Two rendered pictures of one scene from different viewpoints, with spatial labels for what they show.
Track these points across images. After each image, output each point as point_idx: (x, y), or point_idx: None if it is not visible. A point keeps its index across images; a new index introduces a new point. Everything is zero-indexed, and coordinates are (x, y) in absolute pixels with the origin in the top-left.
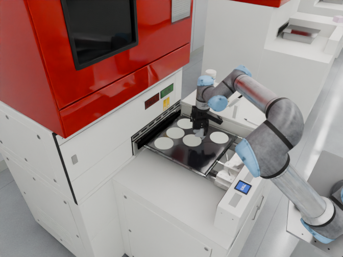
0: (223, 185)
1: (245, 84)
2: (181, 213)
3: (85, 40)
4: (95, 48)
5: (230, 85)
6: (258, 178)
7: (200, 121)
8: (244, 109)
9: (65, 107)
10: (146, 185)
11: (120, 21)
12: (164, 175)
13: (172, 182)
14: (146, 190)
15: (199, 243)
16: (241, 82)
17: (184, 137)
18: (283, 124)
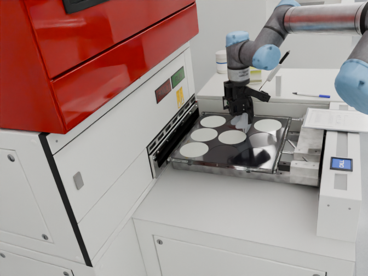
0: (305, 178)
1: (305, 12)
2: (261, 233)
3: None
4: None
5: (278, 28)
6: (354, 149)
7: (241, 100)
8: (286, 84)
9: (58, 77)
10: (189, 212)
11: None
12: (210, 192)
13: (226, 198)
14: (192, 218)
15: (303, 272)
16: (297, 13)
17: (219, 137)
18: None
